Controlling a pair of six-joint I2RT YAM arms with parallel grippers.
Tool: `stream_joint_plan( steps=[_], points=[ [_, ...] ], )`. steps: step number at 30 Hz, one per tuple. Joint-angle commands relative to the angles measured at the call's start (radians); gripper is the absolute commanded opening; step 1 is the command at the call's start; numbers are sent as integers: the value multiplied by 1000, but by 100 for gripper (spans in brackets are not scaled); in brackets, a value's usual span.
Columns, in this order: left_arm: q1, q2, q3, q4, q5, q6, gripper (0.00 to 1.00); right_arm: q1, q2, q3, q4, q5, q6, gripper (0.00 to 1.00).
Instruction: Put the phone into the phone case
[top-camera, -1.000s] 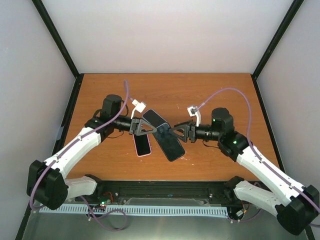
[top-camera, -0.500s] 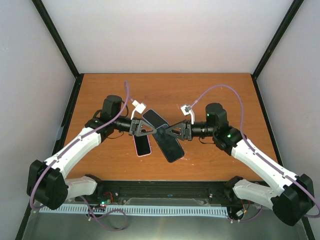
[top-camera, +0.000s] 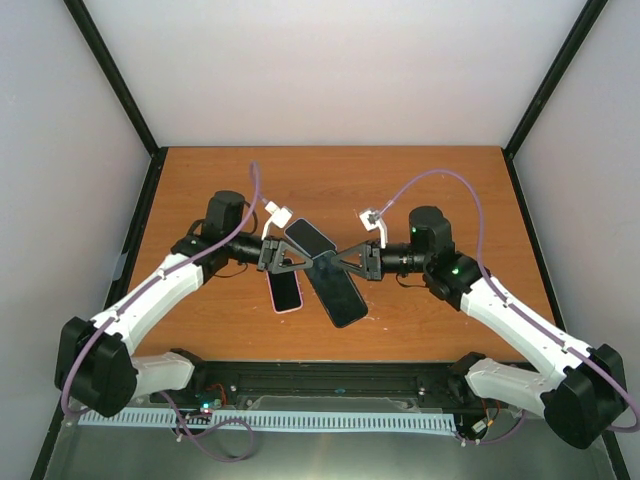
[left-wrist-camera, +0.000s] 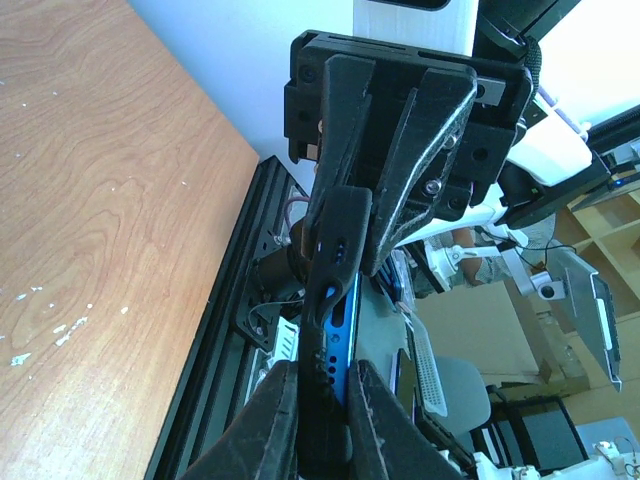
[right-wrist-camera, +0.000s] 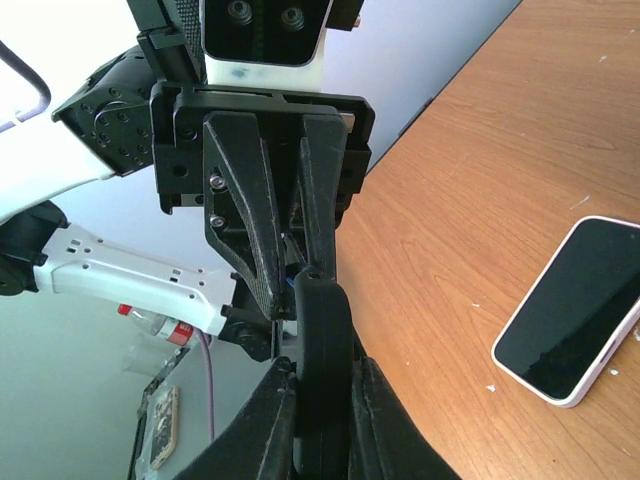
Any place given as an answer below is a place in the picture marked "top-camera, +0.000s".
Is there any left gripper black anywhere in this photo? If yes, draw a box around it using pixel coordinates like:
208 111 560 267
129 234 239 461
227 230 314 274

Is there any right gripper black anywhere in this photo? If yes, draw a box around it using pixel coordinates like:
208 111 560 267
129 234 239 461
331 239 430 281

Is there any light blue phone case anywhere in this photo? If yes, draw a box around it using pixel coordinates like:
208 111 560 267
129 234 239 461
284 218 336 259

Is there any black phone case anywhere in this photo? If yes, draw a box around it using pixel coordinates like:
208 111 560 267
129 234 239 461
304 249 370 330

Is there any pink translucent phone case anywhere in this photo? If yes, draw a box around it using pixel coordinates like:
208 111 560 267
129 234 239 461
265 269 305 315

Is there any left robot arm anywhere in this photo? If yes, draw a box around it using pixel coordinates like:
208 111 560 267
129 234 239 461
54 190 313 417

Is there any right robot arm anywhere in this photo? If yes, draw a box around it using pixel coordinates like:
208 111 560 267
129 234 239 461
331 206 631 449

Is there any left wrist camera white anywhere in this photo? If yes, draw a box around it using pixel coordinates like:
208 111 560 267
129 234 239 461
261 201 293 239

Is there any black front rail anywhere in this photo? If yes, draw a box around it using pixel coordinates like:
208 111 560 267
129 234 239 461
168 361 506 413

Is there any light blue cable duct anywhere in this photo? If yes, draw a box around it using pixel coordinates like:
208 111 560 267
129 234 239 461
78 407 456 436

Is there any left black frame post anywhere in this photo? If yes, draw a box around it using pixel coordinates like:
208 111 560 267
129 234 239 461
63 0 164 162

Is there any black frame post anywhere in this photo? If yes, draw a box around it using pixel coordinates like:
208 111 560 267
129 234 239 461
503 0 610 160
63 0 164 162

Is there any right black frame post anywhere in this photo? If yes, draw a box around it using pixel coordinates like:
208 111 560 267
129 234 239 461
503 0 610 160

